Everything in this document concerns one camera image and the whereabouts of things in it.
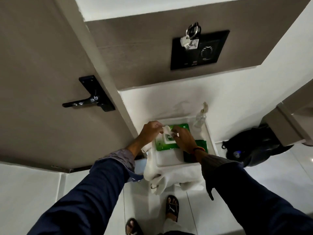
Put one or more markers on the person's left forearm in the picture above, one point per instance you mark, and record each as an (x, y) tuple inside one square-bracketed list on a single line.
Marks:
[(97, 193)]

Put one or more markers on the person's right fingers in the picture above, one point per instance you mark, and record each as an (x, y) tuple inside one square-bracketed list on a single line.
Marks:
[(176, 133)]

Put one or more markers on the white wet wipe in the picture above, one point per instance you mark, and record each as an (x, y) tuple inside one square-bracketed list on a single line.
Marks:
[(167, 130)]

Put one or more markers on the black sandal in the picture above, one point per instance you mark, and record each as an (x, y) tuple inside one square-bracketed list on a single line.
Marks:
[(172, 208), (133, 227)]

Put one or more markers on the white tray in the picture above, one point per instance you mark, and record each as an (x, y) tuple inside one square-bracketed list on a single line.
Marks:
[(168, 159)]

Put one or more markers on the white towel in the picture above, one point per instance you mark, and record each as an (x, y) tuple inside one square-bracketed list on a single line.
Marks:
[(176, 177)]

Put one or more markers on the colourful wristband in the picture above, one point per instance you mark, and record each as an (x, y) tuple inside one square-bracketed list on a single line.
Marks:
[(199, 149)]

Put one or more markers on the green wet wipes pack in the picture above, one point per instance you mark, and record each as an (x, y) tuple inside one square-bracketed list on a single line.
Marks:
[(163, 145)]

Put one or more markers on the white key tag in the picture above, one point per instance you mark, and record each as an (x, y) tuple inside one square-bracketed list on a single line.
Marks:
[(194, 44)]

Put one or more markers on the person's right hand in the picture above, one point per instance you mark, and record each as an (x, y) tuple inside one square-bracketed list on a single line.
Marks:
[(184, 140)]

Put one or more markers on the person's left fingers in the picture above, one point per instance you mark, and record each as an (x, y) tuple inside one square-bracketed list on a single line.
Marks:
[(159, 127)]

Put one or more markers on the black wall switch panel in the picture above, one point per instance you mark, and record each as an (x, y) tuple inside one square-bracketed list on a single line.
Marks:
[(207, 53)]

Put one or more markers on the grey-brown door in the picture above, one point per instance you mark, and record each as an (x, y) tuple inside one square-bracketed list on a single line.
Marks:
[(36, 83)]

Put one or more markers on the silver key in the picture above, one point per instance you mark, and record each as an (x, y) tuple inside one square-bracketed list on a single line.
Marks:
[(184, 42)]

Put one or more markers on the black backpack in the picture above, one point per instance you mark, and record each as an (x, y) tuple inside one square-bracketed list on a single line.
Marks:
[(254, 144)]

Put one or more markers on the person's right forearm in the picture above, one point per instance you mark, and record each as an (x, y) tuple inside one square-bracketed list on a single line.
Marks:
[(244, 198)]

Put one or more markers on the clear spray bottle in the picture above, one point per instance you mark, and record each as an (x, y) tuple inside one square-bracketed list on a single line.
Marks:
[(199, 119)]

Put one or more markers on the person's left hand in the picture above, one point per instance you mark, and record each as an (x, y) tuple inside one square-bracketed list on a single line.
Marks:
[(149, 132)]

